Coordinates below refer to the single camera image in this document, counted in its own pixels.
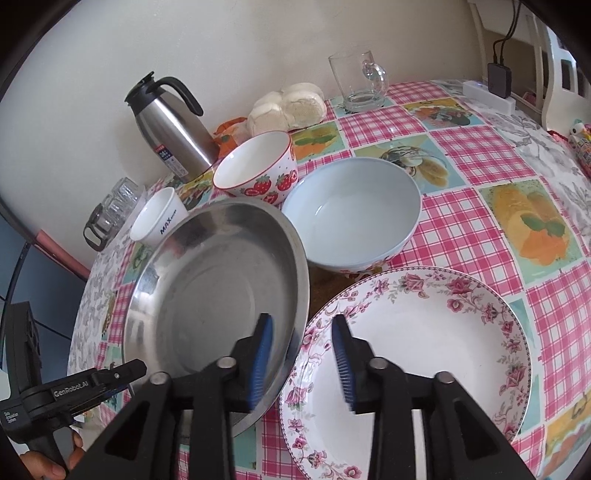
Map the colourful toy figure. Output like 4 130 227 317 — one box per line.
568 120 591 177

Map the clear drinking glass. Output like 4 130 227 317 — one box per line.
120 178 148 208
104 194 136 232

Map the pink bar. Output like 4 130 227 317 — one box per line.
36 231 91 278

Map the black cable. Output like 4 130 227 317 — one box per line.
492 0 522 65

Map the pink floral ceramic plate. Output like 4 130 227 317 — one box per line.
279 267 531 480

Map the glass teapot with black handle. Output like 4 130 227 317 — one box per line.
83 203 118 252

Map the white wooden chair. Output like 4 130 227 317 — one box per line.
466 0 591 136

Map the white cup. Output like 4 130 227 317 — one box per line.
129 187 189 246

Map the person's left hand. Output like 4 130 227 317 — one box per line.
19 430 87 480

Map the black charger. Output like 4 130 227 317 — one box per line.
488 63 513 99

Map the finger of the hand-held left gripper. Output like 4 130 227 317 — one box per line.
91 359 149 404

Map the light blue bowl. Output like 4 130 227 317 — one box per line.
281 157 422 278

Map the bag of white steamed buns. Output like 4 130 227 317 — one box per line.
247 83 328 138

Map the strawberry print bowl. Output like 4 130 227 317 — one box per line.
212 130 298 206

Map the clear glass mug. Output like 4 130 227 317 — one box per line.
329 50 391 114

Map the stainless steel thermos jug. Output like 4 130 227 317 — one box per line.
124 72 220 183

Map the pink checked tablecloth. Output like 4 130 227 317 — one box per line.
67 79 591 480

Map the orange snack packet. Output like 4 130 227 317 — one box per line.
213 117 250 162

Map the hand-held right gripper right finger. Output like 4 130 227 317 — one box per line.
331 314 525 480

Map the stainless steel plate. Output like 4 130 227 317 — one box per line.
122 198 310 444

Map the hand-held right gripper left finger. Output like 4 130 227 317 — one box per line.
81 313 275 480

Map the white power strip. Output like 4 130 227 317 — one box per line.
462 80 516 115

